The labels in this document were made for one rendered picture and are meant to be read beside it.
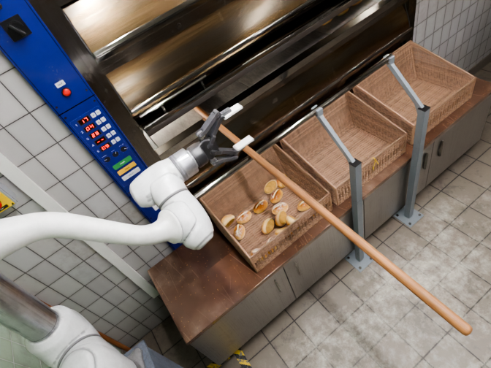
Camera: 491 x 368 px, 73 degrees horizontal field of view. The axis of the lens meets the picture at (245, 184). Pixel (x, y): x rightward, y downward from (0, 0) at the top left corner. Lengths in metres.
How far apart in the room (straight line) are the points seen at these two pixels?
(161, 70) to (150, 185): 0.67
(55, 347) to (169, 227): 0.54
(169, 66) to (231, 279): 1.09
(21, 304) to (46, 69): 0.77
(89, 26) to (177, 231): 0.83
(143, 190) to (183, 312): 0.99
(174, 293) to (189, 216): 1.03
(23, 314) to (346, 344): 1.67
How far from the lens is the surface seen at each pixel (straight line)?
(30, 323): 1.20
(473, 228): 2.64
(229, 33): 1.64
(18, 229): 0.87
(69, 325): 1.27
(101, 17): 1.43
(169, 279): 1.99
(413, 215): 2.62
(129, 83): 1.51
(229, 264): 1.87
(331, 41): 2.09
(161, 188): 0.99
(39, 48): 1.38
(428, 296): 1.04
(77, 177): 1.62
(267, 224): 1.86
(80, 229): 0.89
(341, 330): 2.25
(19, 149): 1.53
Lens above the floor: 2.15
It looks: 46 degrees down
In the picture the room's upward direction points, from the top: 23 degrees counter-clockwise
